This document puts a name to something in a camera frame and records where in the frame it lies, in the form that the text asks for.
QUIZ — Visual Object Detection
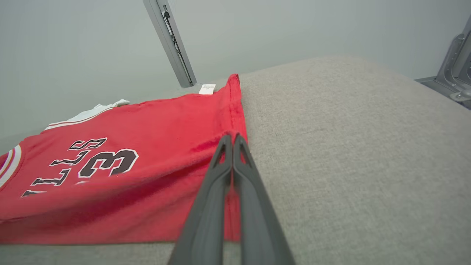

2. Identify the grey metal partition post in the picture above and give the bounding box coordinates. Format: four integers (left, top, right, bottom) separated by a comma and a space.
143, 0, 196, 88

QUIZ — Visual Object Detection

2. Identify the thin black post cable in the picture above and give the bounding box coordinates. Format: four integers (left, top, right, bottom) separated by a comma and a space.
162, 0, 192, 84

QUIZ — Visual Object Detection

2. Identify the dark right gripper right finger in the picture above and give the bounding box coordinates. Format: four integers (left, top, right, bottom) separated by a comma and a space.
233, 133, 295, 265

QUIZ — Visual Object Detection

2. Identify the red basketball jersey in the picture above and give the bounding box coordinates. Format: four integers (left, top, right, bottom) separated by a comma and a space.
0, 74, 248, 245

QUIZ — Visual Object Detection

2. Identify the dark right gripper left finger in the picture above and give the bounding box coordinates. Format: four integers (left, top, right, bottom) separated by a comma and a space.
167, 134, 233, 265

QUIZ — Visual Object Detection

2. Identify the grey metal bracket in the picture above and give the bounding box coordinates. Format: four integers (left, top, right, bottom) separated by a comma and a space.
416, 17, 471, 110

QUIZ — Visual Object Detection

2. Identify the grey fabric sofa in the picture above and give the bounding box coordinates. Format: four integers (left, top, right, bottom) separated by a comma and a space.
0, 55, 471, 265

